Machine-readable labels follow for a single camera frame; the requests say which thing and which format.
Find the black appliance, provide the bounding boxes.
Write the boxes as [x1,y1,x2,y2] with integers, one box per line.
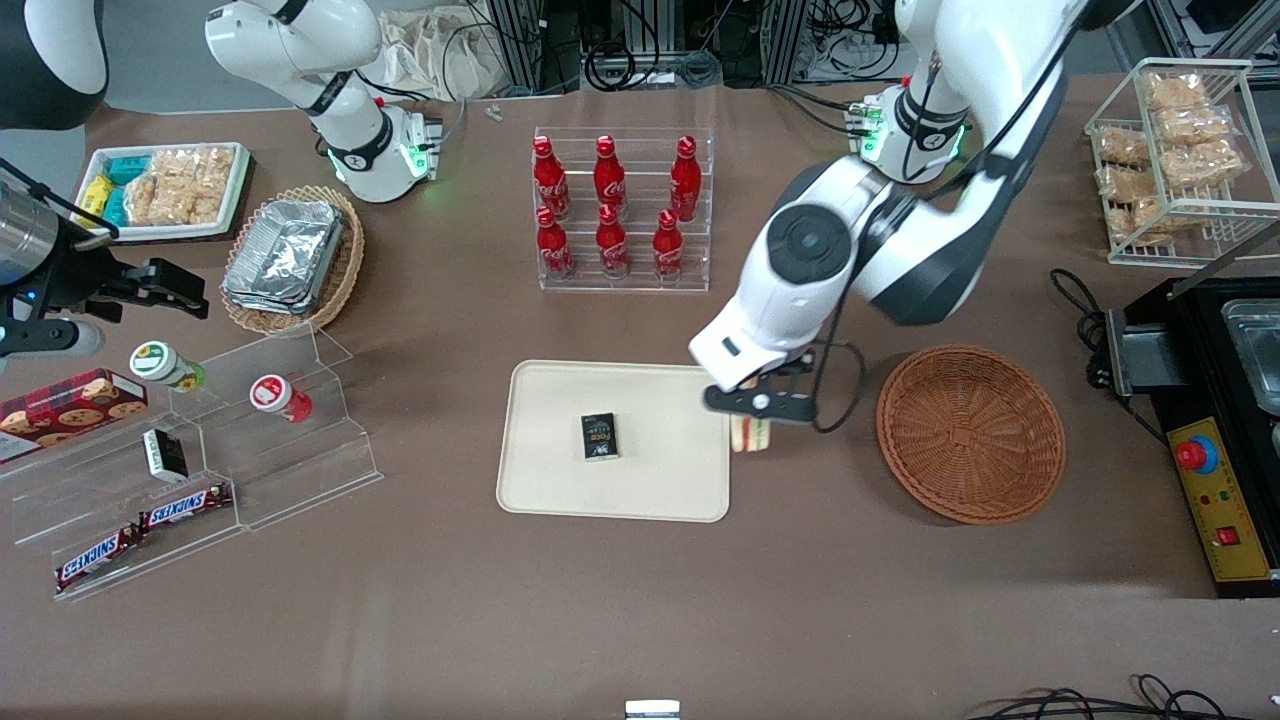
[1105,275,1280,601]

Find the coiled black cable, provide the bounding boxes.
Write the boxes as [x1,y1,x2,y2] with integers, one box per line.
[584,38,665,93]

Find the black and white small box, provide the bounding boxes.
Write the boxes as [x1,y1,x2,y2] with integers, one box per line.
[142,428,190,483]

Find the stack of foil trays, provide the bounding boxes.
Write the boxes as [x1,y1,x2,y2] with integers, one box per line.
[222,198,346,317]

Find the white rectangular snack tray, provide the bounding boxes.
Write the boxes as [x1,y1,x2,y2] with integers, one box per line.
[72,141,251,244]

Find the beige plastic tray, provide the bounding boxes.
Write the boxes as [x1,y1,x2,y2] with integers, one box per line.
[496,360,732,524]

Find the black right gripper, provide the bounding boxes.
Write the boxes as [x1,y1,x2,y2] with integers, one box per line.
[18,213,211,323]

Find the snickers chocolate bar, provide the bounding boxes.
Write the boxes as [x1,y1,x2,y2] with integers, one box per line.
[138,483,234,532]
[54,528,143,591]

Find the red cola bottle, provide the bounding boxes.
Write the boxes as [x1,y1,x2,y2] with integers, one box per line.
[532,136,572,221]
[593,135,630,219]
[535,206,576,280]
[652,208,687,282]
[595,204,632,279]
[669,135,704,223]

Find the red cookie box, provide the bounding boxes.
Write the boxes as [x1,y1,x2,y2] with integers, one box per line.
[0,368,150,464]

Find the black power cable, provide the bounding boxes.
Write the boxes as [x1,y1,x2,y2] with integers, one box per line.
[1048,267,1173,446]

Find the beige cloth bag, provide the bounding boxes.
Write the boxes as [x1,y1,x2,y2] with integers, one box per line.
[372,8,506,103]

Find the steel pan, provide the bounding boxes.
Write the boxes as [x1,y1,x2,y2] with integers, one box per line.
[1222,300,1280,417]

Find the white wire basket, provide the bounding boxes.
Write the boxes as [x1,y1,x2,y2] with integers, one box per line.
[1084,58,1280,269]

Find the clear acrylic step stand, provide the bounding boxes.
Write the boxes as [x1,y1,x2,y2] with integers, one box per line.
[168,322,385,533]
[0,400,249,604]

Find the triangular sandwich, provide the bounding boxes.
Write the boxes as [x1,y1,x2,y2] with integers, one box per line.
[729,414,774,455]

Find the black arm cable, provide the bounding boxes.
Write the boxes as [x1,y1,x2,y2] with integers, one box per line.
[808,20,1086,434]

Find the clear acrylic bottle rack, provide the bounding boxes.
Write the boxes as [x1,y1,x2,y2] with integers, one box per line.
[533,126,717,294]

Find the yellow control panel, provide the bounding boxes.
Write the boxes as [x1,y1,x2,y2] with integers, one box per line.
[1166,415,1280,586]

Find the green bottle with white cap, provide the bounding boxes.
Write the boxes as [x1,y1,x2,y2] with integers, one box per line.
[129,340,207,394]

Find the oval tan wicker basket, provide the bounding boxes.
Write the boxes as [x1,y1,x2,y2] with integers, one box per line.
[220,184,366,337]

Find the round brown wicker basket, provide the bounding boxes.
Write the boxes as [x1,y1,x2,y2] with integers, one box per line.
[876,345,1067,526]

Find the black floor cables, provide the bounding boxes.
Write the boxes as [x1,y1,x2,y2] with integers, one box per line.
[960,674,1263,720]

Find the red bottle with white cap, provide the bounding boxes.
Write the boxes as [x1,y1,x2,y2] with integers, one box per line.
[249,374,315,425]

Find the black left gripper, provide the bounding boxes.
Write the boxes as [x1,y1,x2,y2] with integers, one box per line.
[702,372,817,428]

